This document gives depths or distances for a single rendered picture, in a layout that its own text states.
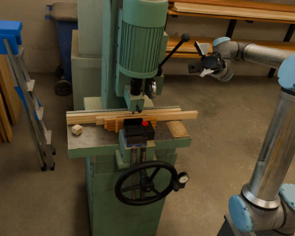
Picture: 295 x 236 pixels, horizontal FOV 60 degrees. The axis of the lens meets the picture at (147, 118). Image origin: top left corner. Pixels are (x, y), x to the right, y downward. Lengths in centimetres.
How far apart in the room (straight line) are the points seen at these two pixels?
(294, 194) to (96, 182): 91
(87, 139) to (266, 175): 76
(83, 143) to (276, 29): 372
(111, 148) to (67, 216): 95
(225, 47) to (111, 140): 74
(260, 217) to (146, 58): 78
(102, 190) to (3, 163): 125
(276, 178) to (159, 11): 75
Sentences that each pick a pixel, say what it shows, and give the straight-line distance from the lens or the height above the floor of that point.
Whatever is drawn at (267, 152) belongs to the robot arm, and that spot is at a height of 112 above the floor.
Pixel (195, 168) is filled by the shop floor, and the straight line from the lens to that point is 244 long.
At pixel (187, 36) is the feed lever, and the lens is 103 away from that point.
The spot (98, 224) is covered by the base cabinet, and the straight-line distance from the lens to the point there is 168.
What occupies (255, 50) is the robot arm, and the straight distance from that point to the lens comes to 137.
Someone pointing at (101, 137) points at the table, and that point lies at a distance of 122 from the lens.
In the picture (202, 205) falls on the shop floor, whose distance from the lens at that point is 220.
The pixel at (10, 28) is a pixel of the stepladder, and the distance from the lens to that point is 173.
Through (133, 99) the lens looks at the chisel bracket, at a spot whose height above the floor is 107.
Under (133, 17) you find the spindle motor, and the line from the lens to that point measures 101.
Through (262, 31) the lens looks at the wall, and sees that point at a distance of 431.
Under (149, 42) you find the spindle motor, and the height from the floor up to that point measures 136.
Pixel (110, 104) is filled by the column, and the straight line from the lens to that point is 146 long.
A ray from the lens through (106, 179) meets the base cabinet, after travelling 135.
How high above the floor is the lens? 171
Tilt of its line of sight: 36 degrees down
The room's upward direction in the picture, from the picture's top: 9 degrees clockwise
